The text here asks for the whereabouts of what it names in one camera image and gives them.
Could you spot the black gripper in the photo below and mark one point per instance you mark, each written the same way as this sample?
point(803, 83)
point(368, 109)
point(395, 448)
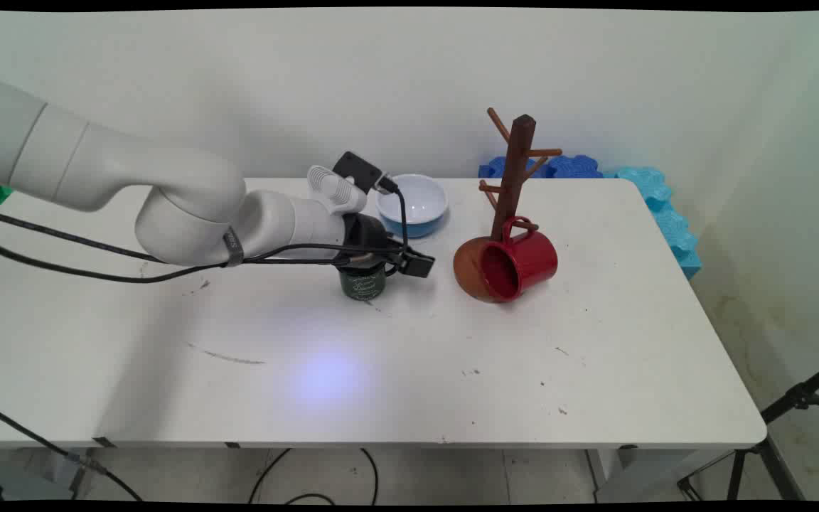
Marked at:
point(365, 233)

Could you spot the red enamel mug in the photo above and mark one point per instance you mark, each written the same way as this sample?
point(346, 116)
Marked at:
point(523, 262)

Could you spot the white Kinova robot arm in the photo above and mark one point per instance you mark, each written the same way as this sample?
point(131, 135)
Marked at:
point(182, 199)

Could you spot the dark green mug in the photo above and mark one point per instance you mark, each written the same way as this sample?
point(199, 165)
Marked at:
point(363, 284)

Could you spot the blue bowl white inside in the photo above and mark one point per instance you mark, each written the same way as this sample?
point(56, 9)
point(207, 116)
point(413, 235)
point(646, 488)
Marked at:
point(413, 203)

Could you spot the brown wooden mug tree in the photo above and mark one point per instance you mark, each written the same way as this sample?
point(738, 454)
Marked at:
point(516, 163)

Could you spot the dark blue foam mat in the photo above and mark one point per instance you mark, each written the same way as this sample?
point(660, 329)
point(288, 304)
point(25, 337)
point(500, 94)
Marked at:
point(573, 168)

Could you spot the light blue foam mat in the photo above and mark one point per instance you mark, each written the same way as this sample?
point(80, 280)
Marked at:
point(669, 220)

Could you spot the white table leg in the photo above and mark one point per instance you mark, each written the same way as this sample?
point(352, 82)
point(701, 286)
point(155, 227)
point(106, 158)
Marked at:
point(637, 473)
point(68, 469)

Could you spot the black tripod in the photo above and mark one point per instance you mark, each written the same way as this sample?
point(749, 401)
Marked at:
point(793, 402)

